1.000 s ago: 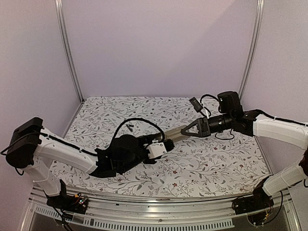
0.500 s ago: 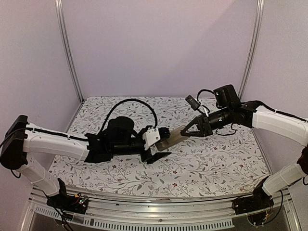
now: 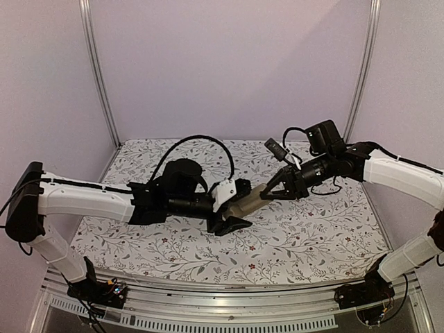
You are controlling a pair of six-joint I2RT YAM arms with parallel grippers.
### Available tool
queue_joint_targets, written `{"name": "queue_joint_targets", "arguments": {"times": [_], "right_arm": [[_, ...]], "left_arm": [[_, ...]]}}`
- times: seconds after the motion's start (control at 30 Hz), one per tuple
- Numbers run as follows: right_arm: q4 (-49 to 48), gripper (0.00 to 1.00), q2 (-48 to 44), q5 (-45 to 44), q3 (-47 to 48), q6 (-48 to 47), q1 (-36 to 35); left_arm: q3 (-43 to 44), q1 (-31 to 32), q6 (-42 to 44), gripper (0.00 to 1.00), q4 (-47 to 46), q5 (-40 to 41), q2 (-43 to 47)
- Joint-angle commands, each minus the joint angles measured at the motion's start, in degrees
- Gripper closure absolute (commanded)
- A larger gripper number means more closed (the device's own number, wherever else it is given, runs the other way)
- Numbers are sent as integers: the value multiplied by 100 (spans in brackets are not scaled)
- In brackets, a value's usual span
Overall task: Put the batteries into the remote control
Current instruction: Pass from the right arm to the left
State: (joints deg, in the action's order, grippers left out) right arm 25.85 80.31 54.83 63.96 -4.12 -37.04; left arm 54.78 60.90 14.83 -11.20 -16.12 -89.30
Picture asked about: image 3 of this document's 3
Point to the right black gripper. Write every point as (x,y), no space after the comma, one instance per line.
(296,181)

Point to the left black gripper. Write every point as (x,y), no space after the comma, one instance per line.
(223,227)

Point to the beige remote control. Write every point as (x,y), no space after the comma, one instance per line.
(248,204)

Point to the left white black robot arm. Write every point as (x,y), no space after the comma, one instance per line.
(179,191)

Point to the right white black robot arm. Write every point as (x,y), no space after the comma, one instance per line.
(367,162)

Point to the floral patterned table mat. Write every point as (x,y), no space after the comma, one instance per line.
(332,235)

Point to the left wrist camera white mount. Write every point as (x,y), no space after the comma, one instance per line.
(222,193)

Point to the front aluminium rail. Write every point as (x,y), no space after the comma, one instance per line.
(160,305)

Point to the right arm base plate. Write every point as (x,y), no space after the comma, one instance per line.
(363,293)

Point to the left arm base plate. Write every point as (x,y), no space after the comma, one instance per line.
(110,294)

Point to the right aluminium frame post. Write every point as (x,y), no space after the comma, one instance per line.
(364,68)

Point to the aluminium frame post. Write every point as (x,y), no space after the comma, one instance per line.
(99,81)
(364,68)

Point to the left aluminium frame post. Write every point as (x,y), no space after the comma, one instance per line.
(99,81)

